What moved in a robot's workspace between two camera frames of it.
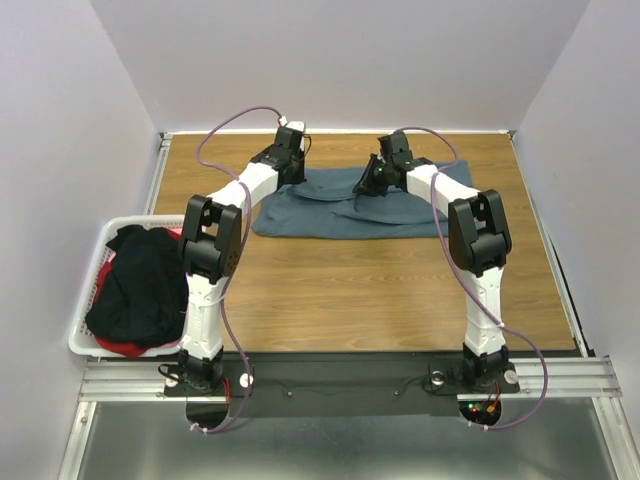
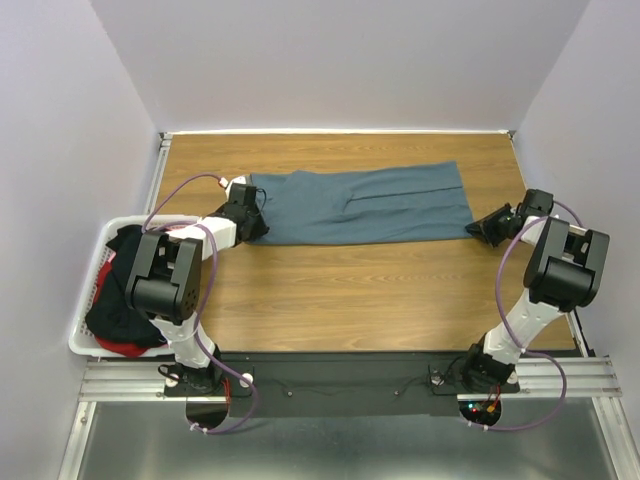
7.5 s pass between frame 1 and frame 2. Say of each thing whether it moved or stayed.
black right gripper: moved
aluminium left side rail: stayed
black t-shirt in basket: stayed
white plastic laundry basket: stayed
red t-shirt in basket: stayed
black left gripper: moved
